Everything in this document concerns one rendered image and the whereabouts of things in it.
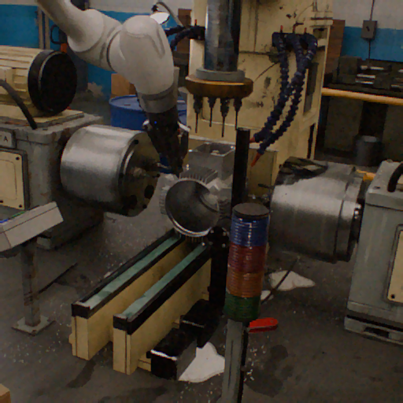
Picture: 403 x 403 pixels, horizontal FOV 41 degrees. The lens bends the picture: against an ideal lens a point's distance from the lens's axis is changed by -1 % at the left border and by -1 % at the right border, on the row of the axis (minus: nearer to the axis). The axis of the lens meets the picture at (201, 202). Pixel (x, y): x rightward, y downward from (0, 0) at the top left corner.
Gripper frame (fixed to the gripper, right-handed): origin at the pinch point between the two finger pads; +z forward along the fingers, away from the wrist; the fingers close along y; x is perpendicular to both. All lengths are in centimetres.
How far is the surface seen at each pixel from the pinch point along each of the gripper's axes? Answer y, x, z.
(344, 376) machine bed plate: -53, 36, 15
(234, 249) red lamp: -35, 41, -28
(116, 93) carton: 334, -391, 317
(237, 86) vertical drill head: -13.1, -15.8, -15.4
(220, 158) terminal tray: -10.3, -5.6, 0.6
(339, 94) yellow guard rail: -2, -189, 118
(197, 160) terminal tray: -3.8, -4.8, 1.9
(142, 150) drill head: 14.7, -6.6, 4.0
